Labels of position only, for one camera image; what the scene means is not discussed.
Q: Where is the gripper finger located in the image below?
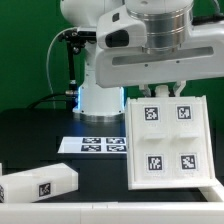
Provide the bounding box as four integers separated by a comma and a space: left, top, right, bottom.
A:
139, 84, 151, 97
172, 80, 186, 97

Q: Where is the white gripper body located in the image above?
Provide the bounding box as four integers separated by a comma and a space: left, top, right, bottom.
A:
95, 24, 224, 88

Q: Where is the small white cabinet door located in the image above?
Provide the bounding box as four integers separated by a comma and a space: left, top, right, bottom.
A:
132, 104, 168, 182

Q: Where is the white cabinet body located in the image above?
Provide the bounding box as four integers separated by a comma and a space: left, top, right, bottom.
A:
125, 86, 218, 190

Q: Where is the long white cabinet top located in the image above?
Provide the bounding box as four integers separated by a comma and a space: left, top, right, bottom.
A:
0, 163, 78, 203

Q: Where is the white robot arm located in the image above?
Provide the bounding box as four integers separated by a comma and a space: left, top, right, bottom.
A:
60, 0, 224, 88

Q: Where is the white base tag plate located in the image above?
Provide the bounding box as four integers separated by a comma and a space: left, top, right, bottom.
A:
58, 137, 126, 154

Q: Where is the white workspace fence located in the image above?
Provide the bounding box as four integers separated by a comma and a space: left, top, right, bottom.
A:
0, 183, 224, 224

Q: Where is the black camera stand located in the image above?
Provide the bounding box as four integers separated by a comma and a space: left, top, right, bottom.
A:
57, 27, 99, 104

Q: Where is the grey camera cable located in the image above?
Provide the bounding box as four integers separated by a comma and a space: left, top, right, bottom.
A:
45, 27, 78, 97

